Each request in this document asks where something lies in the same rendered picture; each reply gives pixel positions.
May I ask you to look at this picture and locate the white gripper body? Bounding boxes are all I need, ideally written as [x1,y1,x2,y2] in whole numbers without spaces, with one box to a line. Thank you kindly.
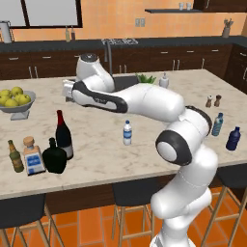
[62,79,76,97]

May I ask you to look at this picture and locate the dark wine bottle red top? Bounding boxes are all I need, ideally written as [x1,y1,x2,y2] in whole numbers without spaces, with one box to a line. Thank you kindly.
[55,109,74,161]

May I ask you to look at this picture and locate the grey tap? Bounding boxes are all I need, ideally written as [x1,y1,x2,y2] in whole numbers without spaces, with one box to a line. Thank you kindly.
[101,38,114,77]

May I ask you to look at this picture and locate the grey fruit bowl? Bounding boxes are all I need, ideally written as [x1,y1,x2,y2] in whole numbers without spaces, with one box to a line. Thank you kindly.
[0,90,37,122]

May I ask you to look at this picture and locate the round dark green glass bottle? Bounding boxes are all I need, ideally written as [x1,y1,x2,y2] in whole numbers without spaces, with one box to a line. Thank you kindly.
[41,137,69,175]

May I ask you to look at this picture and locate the small white plastic water bottle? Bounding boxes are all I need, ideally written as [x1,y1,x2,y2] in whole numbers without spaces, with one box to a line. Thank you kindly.
[123,120,133,147]

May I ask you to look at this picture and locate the black framed window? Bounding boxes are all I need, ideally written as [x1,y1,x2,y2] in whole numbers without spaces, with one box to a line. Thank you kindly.
[0,0,84,30]

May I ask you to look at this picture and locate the green plant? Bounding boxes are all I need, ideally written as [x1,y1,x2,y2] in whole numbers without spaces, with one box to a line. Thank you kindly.
[135,72,157,85]

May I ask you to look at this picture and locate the square clear bottle blue label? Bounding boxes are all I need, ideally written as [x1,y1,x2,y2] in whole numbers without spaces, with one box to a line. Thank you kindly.
[22,135,47,177]

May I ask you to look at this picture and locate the long dark wooden cupboard run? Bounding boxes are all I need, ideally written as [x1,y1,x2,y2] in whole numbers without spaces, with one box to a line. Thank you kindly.
[0,43,234,81]

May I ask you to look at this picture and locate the white paper towel roll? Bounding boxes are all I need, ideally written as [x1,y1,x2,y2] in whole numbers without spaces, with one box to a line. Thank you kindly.
[0,20,14,44]

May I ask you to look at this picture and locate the olive green glass bottle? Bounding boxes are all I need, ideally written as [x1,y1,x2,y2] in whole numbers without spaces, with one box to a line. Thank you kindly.
[7,139,25,174]

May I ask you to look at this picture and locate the white soap dispenser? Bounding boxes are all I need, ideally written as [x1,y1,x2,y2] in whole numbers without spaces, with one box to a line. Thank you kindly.
[158,72,170,89]

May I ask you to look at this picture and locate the black stool wooden legs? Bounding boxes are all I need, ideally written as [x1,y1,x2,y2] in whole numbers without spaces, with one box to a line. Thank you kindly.
[0,193,66,247]
[111,178,159,247]
[200,163,247,247]

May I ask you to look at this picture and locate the brown shaker dark top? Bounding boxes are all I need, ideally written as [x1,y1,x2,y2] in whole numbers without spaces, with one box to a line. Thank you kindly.
[213,94,223,108]

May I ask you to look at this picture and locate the teal plastic bottle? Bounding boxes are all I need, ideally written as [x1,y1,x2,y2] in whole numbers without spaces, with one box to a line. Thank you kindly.
[210,112,225,137]

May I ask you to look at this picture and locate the grey utensil pot with tools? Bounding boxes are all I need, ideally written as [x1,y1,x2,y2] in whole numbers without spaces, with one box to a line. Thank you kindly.
[221,17,235,40]

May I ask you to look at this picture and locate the short dark wooden cupboard run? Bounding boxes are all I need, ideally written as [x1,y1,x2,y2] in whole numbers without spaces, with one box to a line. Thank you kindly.
[223,42,247,95]

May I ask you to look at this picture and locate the dark blue plastic bottle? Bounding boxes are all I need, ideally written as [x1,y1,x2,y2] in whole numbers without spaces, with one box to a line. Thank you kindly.
[225,125,242,151]

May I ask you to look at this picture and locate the grey wall outlet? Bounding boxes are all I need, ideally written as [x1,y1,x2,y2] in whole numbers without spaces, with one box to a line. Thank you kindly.
[134,17,147,28]

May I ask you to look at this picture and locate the dark wall shelf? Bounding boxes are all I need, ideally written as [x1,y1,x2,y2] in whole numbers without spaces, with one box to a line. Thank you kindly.
[144,8,204,14]

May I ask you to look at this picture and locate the dark wooden wall cupboard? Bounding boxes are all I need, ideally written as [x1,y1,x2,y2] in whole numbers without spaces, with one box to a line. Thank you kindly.
[192,0,247,14]

